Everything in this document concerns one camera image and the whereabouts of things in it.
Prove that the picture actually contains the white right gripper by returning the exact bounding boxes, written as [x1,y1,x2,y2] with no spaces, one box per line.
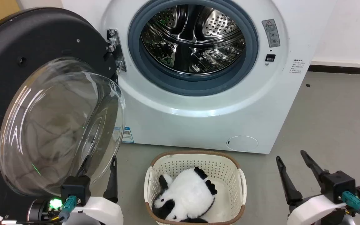
[276,150,347,225]

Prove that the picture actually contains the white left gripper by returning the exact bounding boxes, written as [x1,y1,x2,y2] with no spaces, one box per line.
[70,155,124,225]

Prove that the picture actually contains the white front-load washing machine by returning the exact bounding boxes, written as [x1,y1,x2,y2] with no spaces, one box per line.
[62,0,337,154]

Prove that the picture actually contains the metal door hinge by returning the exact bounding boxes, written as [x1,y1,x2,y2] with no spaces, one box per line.
[106,29,127,73]

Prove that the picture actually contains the black round glass washer door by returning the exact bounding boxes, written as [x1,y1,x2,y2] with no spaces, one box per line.
[0,7,126,220]

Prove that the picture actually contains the blue white energy sticker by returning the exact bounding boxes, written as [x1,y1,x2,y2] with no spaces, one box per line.
[113,126,134,143]

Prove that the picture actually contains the round white filter cover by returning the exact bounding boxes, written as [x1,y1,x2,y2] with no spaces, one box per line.
[226,135,258,152]

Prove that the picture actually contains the cream plastic laundry basket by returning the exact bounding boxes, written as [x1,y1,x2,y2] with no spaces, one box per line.
[144,151,247,225]

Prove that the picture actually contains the black white panda plush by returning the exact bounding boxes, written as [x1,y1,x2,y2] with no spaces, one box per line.
[152,167,218,223]

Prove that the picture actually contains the grey warning label sticker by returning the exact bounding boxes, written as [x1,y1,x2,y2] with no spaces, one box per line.
[262,19,281,48]

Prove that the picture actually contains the stainless steel washer drum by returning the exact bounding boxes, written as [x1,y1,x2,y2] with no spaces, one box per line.
[140,4,247,75]

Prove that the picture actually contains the teal plug left gripper cable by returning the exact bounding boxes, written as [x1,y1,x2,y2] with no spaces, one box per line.
[17,195,78,225]

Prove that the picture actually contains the dark wall baseboard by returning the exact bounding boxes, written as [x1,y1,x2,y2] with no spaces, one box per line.
[307,64,360,76]

